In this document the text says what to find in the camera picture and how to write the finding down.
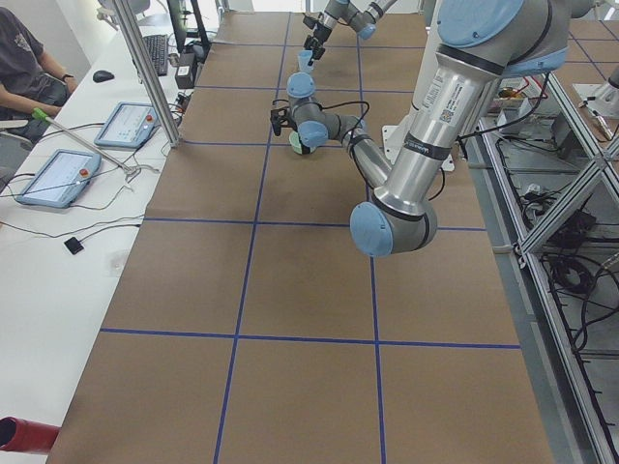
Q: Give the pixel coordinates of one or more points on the metal rod with handle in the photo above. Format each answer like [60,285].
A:
[129,170]

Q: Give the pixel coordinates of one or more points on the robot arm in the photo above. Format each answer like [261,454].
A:
[344,12]
[478,42]

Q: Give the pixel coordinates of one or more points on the lower teach pendant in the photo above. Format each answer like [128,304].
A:
[61,180]

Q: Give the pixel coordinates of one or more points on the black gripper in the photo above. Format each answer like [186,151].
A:
[306,150]
[318,38]

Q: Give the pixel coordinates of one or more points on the black computer mouse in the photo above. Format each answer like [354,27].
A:
[101,76]

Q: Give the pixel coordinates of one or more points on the red cylinder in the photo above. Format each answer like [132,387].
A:
[19,435]

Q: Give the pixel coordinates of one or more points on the pale green bowl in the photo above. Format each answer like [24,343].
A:
[295,142]

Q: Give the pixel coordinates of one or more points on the light blue plastic cup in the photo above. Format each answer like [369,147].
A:
[305,61]

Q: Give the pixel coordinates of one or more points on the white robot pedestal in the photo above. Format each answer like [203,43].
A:
[395,138]

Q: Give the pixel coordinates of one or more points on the black box device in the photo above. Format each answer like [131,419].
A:
[185,73]

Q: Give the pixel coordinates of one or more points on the small black square pad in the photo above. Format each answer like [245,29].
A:
[73,245]

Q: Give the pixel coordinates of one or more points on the seated person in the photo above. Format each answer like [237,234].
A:
[30,78]

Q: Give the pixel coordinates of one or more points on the teach pendant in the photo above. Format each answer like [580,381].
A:
[61,180]
[129,126]

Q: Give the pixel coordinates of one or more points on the black monitor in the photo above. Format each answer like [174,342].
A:
[188,40]

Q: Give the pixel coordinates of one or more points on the aluminium frame post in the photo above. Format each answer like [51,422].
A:
[141,57]

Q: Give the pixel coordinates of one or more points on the upper teach pendant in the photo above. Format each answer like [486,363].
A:
[129,126]

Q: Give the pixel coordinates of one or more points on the black keyboard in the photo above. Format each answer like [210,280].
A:
[157,48]

